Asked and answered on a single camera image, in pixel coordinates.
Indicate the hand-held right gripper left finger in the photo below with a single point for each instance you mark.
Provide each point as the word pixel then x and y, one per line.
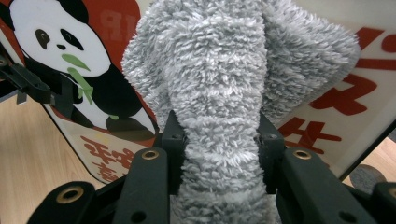
pixel 146 186

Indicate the grey fluffy cloth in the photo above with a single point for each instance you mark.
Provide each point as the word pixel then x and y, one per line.
pixel 214 77

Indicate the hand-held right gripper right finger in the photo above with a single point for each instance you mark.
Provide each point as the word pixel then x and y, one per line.
pixel 311 193

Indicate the panda picture sign board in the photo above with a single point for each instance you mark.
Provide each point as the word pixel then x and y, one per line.
pixel 46 28

